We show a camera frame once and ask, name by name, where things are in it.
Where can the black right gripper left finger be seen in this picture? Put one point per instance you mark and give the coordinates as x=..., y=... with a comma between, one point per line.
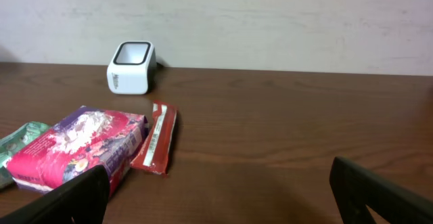
x=82, y=199

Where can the purple red snack bag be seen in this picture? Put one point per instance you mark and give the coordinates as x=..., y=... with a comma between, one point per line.
x=86, y=138

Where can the red orange snack bar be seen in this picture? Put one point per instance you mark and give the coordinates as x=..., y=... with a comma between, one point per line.
x=154, y=154

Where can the white barcode scanner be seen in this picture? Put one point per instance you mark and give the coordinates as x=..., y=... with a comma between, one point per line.
x=132, y=68

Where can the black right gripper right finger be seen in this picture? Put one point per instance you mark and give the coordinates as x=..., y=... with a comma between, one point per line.
x=356, y=190

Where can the mint green snack packet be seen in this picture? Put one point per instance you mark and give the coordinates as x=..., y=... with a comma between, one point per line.
x=14, y=142

